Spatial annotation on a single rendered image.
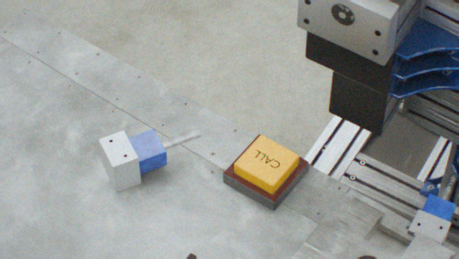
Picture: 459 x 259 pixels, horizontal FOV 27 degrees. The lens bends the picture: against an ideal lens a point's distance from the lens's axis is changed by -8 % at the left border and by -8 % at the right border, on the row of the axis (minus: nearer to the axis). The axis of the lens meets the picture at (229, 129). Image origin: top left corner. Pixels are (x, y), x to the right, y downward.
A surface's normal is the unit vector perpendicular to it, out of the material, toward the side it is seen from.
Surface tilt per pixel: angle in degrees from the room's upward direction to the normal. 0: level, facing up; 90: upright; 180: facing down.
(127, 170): 90
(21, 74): 0
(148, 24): 0
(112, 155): 0
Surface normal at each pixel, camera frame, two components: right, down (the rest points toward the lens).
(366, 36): -0.53, 0.65
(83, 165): 0.00, -0.64
